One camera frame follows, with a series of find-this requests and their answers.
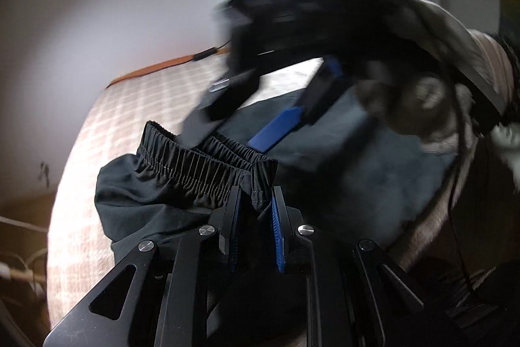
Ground black pants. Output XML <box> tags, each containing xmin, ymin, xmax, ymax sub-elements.
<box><xmin>94</xmin><ymin>92</ymin><xmax>454</xmax><ymax>259</ymax></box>

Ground gloved right hand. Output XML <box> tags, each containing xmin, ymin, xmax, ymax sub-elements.
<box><xmin>354</xmin><ymin>0</ymin><xmax>515</xmax><ymax>153</ymax></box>

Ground bed with beige plaid cover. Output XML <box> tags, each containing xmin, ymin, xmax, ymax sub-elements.
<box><xmin>46</xmin><ymin>47</ymin><xmax>326</xmax><ymax>329</ymax></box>

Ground black ring light cable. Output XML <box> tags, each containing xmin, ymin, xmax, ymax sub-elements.
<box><xmin>174</xmin><ymin>39</ymin><xmax>233</xmax><ymax>65</ymax></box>

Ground white power cable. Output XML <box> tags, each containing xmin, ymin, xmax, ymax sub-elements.
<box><xmin>0</xmin><ymin>214</ymin><xmax>49</xmax><ymax>291</ymax></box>

